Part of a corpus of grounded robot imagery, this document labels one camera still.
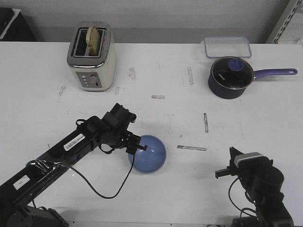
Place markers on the clear plastic container blue rim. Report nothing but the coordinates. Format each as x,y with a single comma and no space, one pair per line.
221,46

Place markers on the white slotted shelf upright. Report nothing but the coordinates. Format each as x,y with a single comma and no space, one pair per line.
289,27

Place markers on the dark blue saucepan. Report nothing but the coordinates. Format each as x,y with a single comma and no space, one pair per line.
258,74

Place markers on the blue bowl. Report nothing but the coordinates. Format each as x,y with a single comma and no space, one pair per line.
152,159

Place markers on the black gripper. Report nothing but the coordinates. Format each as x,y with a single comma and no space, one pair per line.
116,134
254,172

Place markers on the cream silver toaster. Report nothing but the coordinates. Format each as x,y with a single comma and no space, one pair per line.
93,73

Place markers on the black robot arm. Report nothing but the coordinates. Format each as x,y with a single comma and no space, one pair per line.
268,201
21,189

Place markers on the glass pot lid blue knob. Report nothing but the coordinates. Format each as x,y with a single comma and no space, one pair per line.
231,73

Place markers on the bread slice in toaster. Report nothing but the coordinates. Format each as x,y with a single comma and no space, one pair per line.
93,41

